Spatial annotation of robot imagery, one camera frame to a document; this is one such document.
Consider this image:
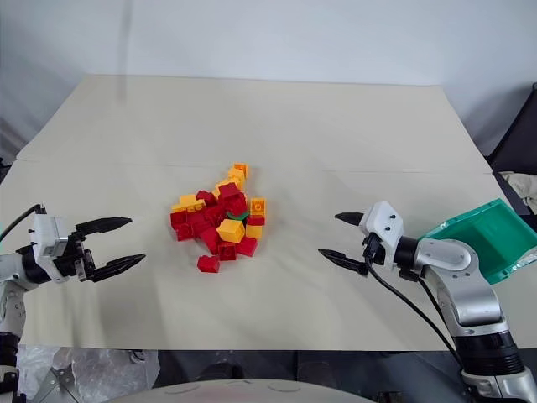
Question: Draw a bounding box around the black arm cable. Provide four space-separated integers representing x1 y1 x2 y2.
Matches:
365 254 465 373
0 203 46 244
417 275 461 358

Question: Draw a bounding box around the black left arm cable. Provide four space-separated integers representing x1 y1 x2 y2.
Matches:
0 203 46 244

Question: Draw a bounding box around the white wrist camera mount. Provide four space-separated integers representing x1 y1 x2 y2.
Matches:
358 201 405 270
28 214 70 285

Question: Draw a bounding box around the pale rounded robot body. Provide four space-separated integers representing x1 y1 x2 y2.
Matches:
149 378 373 403

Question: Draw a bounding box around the black furniture frame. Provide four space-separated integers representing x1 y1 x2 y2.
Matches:
487 82 537 211

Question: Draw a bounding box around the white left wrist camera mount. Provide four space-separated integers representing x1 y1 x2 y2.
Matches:
28 214 70 285

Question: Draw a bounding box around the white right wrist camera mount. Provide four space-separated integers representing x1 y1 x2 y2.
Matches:
358 201 405 270

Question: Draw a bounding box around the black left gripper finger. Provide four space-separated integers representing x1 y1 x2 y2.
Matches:
75 216 133 237
89 253 148 283

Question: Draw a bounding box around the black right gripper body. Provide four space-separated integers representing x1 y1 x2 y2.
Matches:
361 232 388 266

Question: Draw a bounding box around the clear plastic bag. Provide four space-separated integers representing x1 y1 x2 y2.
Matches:
16 344 159 403

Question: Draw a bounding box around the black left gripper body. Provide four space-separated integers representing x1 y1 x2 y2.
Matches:
54 230 98 283

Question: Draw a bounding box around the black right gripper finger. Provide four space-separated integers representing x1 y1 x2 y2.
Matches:
318 249 371 277
334 212 366 228

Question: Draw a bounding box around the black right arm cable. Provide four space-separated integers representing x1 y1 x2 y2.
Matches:
417 275 461 358
365 254 465 373

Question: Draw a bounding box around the beige crumpled cloth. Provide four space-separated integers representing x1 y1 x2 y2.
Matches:
502 170 537 213

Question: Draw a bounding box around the grey metal bracket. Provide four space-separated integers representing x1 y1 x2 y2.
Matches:
32 356 83 403

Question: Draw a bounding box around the green plastic bin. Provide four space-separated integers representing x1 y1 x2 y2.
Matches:
420 198 537 287

